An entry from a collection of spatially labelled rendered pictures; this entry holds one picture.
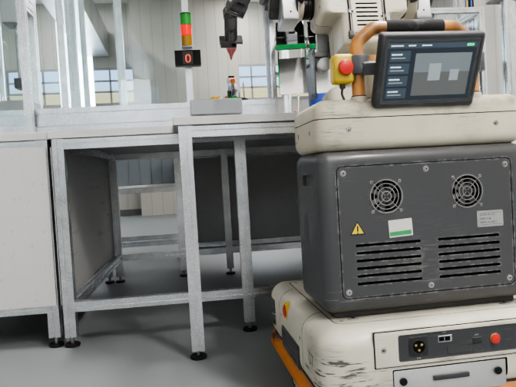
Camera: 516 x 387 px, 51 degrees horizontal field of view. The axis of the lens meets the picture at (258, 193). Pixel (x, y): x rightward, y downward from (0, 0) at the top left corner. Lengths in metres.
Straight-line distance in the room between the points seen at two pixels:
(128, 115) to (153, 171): 2.04
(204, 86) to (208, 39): 0.89
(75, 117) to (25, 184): 0.33
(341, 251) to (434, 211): 0.25
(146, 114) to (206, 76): 8.31
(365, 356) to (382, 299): 0.15
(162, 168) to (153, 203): 6.11
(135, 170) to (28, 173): 2.09
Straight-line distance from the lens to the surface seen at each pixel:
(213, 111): 2.22
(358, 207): 1.32
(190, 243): 1.92
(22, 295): 2.36
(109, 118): 2.31
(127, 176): 4.33
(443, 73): 1.38
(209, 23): 10.81
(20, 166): 2.32
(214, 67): 10.62
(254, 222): 3.98
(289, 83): 2.48
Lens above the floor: 0.64
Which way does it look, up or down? 2 degrees down
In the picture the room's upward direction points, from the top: 3 degrees counter-clockwise
